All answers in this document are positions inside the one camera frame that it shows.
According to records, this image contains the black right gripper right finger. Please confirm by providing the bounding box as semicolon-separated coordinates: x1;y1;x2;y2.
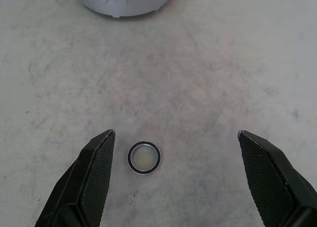
237;129;317;227

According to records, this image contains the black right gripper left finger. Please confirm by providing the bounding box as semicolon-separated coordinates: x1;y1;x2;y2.
34;129;116;227

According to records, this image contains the small silver bearing ring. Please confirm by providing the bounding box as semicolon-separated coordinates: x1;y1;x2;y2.
127;140;162;175

